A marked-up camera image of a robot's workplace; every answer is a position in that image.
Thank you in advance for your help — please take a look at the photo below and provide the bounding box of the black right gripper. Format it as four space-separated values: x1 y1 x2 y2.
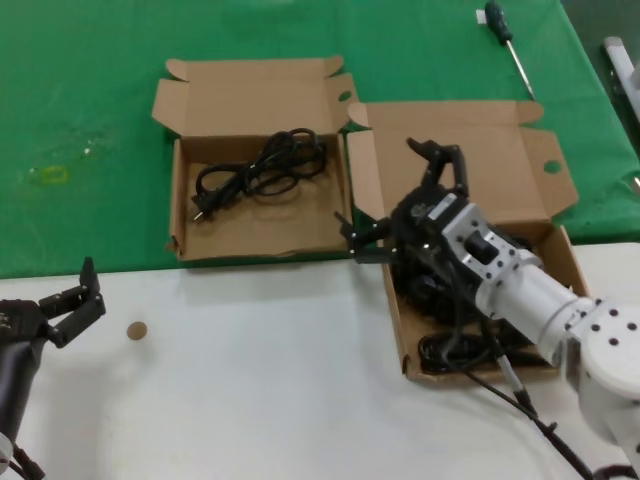
333 136 470 272

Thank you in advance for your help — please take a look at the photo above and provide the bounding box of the green handled screwdriver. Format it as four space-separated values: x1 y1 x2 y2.
484 0 537 100

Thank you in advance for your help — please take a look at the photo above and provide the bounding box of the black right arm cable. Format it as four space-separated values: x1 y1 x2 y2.
439 254 597 480

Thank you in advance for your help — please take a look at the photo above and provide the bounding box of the grey aluminium profile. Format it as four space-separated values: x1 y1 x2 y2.
602 36 640 121

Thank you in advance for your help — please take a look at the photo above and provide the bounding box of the empty-type brown cardboard box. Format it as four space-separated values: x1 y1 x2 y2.
151 54 360 262

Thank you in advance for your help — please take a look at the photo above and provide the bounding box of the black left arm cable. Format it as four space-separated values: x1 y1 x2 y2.
0 439 46 480

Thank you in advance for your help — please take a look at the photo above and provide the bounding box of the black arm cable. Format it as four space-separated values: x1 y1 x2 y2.
0 439 46 480
439 254 597 480

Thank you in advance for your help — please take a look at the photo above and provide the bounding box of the green tablecloth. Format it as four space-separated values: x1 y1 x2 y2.
0 0 640 279

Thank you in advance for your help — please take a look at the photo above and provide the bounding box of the brown cardboard box with cables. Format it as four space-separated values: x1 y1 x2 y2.
346 99 592 384

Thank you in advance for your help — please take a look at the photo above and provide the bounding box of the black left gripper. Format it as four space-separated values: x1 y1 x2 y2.
0 256 108 350

